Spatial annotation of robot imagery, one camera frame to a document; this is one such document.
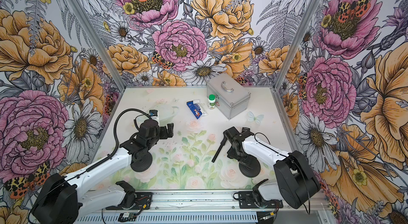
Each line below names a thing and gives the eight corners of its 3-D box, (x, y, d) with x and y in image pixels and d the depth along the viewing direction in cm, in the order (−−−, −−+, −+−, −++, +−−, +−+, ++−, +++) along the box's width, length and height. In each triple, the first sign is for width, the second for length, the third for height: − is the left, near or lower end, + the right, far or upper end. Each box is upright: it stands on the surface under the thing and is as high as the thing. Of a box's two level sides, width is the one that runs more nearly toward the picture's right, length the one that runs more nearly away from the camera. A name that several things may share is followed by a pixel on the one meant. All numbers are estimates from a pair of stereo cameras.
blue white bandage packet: (196, 119, 105) (196, 116, 103) (187, 105, 113) (187, 102, 110) (209, 113, 108) (209, 110, 106) (199, 100, 116) (199, 97, 113)
